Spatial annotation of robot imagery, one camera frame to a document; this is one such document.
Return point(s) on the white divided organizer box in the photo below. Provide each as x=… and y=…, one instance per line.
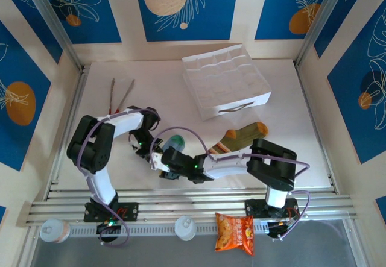
x=226, y=80

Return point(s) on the white can peach label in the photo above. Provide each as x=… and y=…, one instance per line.
x=54, y=231

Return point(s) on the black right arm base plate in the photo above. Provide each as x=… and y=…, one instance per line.
x=254, y=208

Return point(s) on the orange snack bag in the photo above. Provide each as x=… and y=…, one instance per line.
x=233, y=234

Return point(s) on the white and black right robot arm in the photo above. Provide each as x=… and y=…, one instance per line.
x=229, y=164

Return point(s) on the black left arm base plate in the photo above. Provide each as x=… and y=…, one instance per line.
x=129, y=211

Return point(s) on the aluminium mounting rail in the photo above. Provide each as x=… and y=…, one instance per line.
x=187, y=202

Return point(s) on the grey blue sock green toe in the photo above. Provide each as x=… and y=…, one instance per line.
x=175, y=143

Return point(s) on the middle white round knob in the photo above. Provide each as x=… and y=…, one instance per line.
x=184, y=228

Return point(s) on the aluminium frame post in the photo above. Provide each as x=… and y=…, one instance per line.
x=319, y=23
x=54, y=23

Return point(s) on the olive sock orange toe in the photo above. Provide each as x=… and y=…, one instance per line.
x=241, y=137

